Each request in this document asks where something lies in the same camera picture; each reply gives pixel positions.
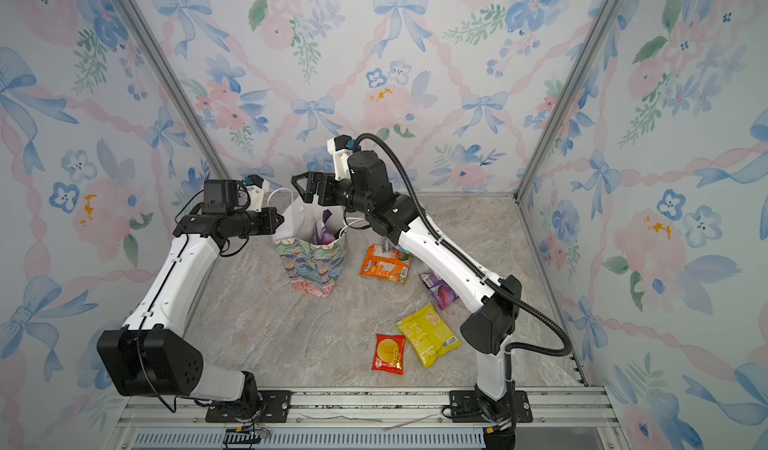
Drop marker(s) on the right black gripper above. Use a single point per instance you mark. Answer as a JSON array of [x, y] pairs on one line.
[[330, 184]]

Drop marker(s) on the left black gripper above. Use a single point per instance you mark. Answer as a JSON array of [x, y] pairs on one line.
[[268, 213]]

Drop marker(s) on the large purple snack packet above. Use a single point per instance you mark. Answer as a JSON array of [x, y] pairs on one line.
[[329, 225]]

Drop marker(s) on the floral paper gift bag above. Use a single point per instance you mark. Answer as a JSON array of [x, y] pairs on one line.
[[311, 268]]

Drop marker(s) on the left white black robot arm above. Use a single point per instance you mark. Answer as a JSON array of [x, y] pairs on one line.
[[148, 355]]

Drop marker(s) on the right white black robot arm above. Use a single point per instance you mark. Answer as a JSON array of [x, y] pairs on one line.
[[488, 329]]

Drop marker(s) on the orange snack packet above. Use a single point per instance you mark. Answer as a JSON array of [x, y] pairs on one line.
[[389, 264]]

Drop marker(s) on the small purple snack packet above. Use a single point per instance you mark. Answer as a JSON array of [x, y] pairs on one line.
[[443, 295]]

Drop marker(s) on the yellow snack packet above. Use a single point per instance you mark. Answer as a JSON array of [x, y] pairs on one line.
[[428, 334]]

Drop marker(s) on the red snack packet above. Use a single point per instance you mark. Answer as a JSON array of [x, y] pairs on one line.
[[389, 354]]

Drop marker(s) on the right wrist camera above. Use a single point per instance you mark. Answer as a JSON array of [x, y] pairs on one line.
[[363, 168]]

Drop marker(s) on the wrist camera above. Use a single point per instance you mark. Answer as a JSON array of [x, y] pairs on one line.
[[363, 168], [232, 196]]

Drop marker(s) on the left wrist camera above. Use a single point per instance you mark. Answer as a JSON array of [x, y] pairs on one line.
[[232, 196]]

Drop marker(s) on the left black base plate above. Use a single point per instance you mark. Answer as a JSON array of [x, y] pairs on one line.
[[265, 406]]

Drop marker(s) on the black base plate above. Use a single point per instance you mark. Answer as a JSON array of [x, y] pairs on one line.
[[265, 406], [464, 407]]

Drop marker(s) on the left aluminium corner post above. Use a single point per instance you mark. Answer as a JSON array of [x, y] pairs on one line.
[[137, 23]]

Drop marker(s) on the aluminium corner post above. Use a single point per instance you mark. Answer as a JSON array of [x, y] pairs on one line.
[[572, 86], [137, 23]]

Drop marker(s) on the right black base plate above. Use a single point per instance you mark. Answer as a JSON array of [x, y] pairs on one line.
[[464, 407]]

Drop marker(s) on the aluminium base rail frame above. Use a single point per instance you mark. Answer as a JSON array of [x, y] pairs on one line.
[[379, 418]]

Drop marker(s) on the right aluminium corner post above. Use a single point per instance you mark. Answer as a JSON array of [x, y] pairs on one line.
[[572, 86]]

